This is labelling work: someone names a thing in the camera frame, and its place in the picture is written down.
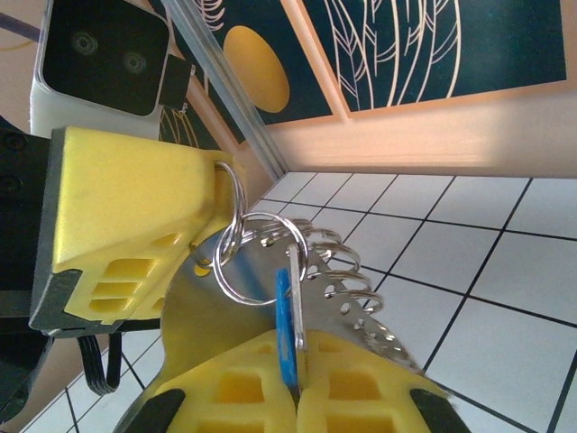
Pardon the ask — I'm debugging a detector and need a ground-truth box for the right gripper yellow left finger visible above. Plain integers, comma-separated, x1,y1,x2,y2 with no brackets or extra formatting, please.
112,330,298,433

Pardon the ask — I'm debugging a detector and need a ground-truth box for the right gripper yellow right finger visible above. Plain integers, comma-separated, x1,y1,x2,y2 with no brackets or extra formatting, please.
297,328,471,433

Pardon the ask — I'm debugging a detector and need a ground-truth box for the perforated silver metal plate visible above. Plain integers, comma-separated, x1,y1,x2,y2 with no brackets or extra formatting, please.
160,215,427,378

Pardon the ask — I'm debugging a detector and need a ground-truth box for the blue key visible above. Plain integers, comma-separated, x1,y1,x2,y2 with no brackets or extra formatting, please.
273,268,308,390

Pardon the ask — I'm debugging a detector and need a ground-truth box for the silver key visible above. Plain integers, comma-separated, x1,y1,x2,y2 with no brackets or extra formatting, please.
287,243,308,352

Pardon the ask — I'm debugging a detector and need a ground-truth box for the small silver keyring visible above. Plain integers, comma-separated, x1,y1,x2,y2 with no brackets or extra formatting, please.
310,227,344,261
315,243,362,277
324,269,374,299

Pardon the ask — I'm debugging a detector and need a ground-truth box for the dark poster with gold grass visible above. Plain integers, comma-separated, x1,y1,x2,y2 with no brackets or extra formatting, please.
157,106,223,152

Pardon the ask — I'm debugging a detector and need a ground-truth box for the dark poster with large leaves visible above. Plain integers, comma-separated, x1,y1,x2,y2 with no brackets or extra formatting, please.
299,0,568,115

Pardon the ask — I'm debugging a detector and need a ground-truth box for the black cable bundle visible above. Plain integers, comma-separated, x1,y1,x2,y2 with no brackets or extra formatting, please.
77,332,124,394

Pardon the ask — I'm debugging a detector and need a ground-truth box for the aluminium frame post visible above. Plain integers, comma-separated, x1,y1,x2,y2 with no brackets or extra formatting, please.
160,0,290,180

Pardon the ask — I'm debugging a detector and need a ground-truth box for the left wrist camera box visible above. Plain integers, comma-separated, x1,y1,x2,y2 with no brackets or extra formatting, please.
38,0,171,119

